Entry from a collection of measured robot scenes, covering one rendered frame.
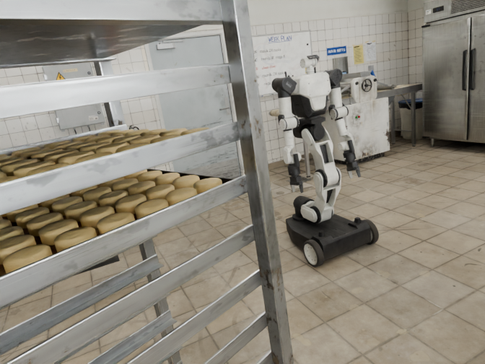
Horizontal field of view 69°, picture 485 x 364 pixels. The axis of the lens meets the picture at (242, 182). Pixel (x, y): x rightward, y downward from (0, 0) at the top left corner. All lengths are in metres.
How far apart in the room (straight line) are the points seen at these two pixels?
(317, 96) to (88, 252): 2.33
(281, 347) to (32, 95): 0.58
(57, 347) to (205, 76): 0.39
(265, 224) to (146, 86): 0.29
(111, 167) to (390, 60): 6.71
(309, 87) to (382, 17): 4.44
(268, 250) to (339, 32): 5.78
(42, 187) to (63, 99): 0.10
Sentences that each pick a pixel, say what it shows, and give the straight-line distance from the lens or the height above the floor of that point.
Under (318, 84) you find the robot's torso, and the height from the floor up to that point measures 1.29.
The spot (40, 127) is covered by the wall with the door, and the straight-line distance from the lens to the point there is 4.77.
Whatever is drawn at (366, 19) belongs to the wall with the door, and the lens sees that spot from 6.69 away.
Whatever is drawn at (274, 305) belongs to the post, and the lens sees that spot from 0.68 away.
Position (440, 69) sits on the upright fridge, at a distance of 5.82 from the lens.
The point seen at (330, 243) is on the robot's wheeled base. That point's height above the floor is 0.17.
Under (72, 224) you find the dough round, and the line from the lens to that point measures 0.55.
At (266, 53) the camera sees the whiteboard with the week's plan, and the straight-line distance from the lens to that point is 5.47.
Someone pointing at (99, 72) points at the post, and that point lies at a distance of 0.93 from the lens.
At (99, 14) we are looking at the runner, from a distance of 0.47.
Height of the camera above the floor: 1.40
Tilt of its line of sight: 16 degrees down
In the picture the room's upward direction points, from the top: 9 degrees counter-clockwise
